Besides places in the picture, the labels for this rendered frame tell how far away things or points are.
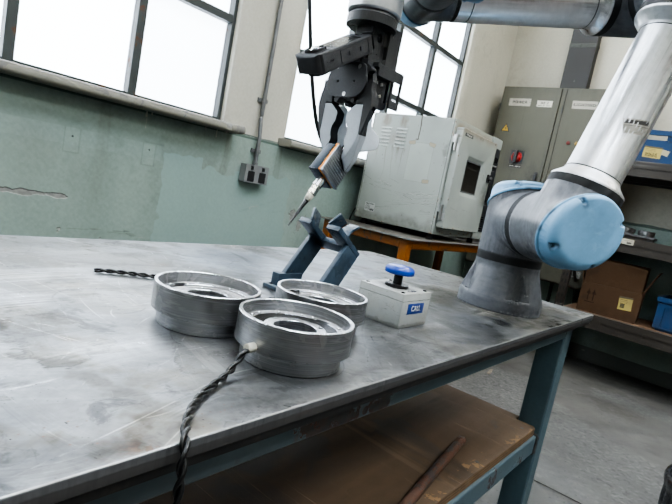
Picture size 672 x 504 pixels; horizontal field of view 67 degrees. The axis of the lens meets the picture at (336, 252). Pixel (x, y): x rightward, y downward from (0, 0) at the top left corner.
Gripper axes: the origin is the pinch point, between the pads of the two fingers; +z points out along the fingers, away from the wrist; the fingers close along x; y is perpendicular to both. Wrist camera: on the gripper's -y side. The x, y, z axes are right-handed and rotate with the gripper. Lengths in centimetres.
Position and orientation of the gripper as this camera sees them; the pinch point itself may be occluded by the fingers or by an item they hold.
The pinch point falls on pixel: (335, 160)
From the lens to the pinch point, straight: 72.8
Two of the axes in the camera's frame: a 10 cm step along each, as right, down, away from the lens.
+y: 6.6, 0.3, 7.5
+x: -7.3, -2.2, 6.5
